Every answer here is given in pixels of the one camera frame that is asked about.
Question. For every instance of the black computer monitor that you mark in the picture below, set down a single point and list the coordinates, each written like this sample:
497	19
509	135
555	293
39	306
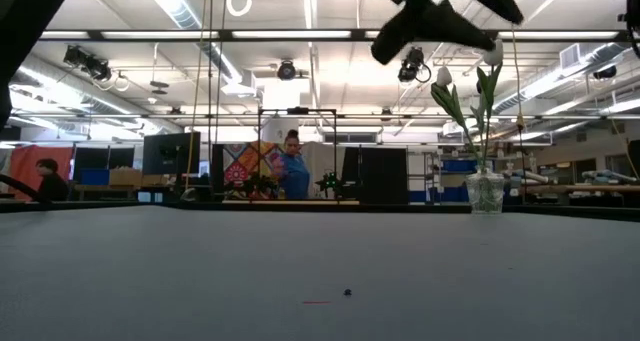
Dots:
170	153

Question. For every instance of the wooden workbench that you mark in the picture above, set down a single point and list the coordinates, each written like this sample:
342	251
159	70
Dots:
590	188

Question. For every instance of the narrow black panel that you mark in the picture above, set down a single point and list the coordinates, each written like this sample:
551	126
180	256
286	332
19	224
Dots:
217	171

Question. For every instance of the white air vent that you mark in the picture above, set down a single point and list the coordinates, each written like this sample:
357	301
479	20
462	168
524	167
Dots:
570	56

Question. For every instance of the red cloth backdrop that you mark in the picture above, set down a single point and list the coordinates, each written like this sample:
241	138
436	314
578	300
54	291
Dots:
22	163

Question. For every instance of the black overhead frame beam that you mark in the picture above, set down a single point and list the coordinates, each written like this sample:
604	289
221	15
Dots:
225	35

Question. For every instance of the pale blue robot arm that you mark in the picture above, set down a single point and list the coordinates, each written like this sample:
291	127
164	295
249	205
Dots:
607	176
530	176

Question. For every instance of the white backdrop sheet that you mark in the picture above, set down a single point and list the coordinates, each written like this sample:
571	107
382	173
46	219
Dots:
320	156

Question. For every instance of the blue low cabinet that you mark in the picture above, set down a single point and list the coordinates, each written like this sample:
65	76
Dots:
440	196

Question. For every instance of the white artificial tulip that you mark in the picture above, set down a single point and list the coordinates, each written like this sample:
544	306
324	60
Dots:
494	55
443	76

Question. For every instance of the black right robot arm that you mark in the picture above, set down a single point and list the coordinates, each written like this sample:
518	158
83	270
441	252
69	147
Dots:
636	11

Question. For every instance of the black ceiling camera cluster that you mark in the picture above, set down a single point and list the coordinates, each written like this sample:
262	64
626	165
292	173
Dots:
90	63

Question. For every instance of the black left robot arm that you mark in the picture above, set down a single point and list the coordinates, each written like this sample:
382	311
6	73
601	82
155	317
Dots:
17	21

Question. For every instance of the black metal frame rig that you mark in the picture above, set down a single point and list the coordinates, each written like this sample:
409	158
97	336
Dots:
297	111

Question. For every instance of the white cylinder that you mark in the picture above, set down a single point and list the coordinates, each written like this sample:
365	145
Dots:
280	131

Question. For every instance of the round black ceiling camera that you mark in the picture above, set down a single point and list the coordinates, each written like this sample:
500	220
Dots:
286	71

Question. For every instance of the background wooden table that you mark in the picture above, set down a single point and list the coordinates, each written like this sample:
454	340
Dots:
300	201

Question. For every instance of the dark ceiling fixture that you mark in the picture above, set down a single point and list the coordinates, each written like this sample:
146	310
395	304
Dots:
605	72

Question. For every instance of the large black panel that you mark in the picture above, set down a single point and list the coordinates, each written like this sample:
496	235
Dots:
380	176

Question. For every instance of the person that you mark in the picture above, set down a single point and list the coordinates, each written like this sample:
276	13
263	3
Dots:
296	176
52	186

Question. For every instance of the colourful patchwork quilt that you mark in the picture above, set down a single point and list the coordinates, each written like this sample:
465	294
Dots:
240	161

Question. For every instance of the blue shelf bin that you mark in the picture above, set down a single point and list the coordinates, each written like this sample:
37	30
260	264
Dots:
457	166

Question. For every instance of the background black robot arm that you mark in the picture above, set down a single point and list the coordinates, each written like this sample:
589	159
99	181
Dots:
330	182

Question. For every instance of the distant black frame beam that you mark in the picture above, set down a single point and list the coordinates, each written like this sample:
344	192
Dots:
150	116

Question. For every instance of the clear cut-glass vase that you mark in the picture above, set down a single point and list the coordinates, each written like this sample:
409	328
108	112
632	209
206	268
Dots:
484	193

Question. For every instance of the black low partition panel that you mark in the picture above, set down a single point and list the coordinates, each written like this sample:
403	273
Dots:
90	158

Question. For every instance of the blue storage bin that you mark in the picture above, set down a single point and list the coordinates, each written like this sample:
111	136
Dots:
95	177

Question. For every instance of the cardboard box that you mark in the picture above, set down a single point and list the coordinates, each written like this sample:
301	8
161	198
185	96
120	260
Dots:
125	177

